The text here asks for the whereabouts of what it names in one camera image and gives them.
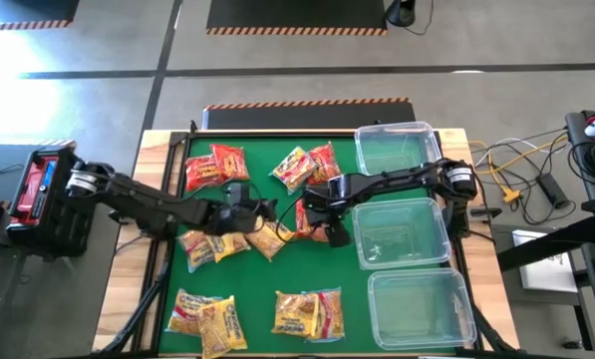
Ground dark grey side desk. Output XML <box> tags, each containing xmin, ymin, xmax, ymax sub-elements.
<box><xmin>564</xmin><ymin>109</ymin><xmax>595</xmax><ymax>330</ymax></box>

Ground clear plastic bin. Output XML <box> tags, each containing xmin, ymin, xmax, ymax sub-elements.
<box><xmin>354</xmin><ymin>121</ymin><xmax>444</xmax><ymax>177</ymax></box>
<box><xmin>367</xmin><ymin>267</ymin><xmax>477</xmax><ymax>350</ymax></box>
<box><xmin>351</xmin><ymin>196</ymin><xmax>452</xmax><ymax>271</ymax></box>

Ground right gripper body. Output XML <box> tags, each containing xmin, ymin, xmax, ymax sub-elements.
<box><xmin>301</xmin><ymin>187</ymin><xmax>352</xmax><ymax>225</ymax></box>

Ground yellow Maruchan noodle pack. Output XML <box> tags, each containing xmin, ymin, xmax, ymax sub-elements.
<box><xmin>245</xmin><ymin>216</ymin><xmax>297</xmax><ymax>262</ymax></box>
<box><xmin>195</xmin><ymin>295</ymin><xmax>249</xmax><ymax>359</ymax></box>
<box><xmin>270</xmin><ymin>290</ymin><xmax>322</xmax><ymax>339</ymax></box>
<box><xmin>207</xmin><ymin>231</ymin><xmax>252</xmax><ymax>264</ymax></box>

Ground yellow cable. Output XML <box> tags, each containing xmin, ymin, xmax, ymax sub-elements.
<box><xmin>468</xmin><ymin>135</ymin><xmax>568</xmax><ymax>204</ymax></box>

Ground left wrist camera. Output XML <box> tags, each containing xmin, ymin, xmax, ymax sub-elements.
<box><xmin>225</xmin><ymin>181</ymin><xmax>252</xmax><ymax>206</ymax></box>

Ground thin black stand cable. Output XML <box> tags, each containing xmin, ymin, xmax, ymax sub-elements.
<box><xmin>404</xmin><ymin>0</ymin><xmax>435</xmax><ymax>37</ymax></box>

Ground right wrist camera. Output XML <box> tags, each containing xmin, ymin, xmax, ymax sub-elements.
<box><xmin>328</xmin><ymin>174</ymin><xmax>352</xmax><ymax>200</ymax></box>

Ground black power brick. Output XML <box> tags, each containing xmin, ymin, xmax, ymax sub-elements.
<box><xmin>534</xmin><ymin>172</ymin><xmax>571</xmax><ymax>210</ymax></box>

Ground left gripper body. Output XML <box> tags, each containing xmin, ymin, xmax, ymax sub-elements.
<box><xmin>202</xmin><ymin>198</ymin><xmax>264</xmax><ymax>235</ymax></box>

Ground black diagonal bar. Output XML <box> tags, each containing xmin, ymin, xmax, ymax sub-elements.
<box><xmin>495</xmin><ymin>214</ymin><xmax>595</xmax><ymax>274</ymax></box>

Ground black aluminium frame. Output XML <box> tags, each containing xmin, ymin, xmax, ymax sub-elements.
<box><xmin>96</xmin><ymin>119</ymin><xmax>520</xmax><ymax>359</ymax></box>

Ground green table mat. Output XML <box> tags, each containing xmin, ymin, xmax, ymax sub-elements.
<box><xmin>157</xmin><ymin>135</ymin><xmax>458</xmax><ymax>356</ymax></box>

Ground white cable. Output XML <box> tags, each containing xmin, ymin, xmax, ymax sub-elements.
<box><xmin>475</xmin><ymin>137</ymin><xmax>542</xmax><ymax>166</ymax></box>

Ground white box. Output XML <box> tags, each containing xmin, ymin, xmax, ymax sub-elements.
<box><xmin>510</xmin><ymin>227</ymin><xmax>580</xmax><ymax>294</ymax></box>

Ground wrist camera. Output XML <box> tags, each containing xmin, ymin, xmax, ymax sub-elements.
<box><xmin>225</xmin><ymin>181</ymin><xmax>252</xmax><ymax>206</ymax></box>
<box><xmin>328</xmin><ymin>174</ymin><xmax>352</xmax><ymax>200</ymax></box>

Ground black round stand base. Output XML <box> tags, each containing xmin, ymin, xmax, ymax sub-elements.
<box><xmin>384</xmin><ymin>0</ymin><xmax>418</xmax><ymax>28</ymax></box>

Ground red and black tool box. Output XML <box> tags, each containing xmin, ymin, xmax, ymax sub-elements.
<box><xmin>6</xmin><ymin>146</ymin><xmax>103</xmax><ymax>259</ymax></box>

